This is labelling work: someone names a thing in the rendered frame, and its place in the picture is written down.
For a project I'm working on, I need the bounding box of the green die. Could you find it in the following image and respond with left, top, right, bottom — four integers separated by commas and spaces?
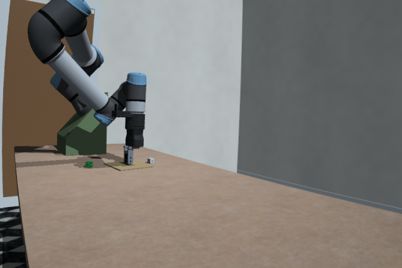
85, 161, 93, 168

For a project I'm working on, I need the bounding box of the tan flat mat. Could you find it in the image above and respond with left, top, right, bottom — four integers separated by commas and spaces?
104, 160, 154, 171

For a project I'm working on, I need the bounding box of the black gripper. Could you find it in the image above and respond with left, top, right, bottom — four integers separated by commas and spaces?
112, 101, 145, 164

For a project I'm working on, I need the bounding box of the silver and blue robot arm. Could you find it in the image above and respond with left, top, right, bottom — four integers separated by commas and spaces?
28, 0, 147, 126

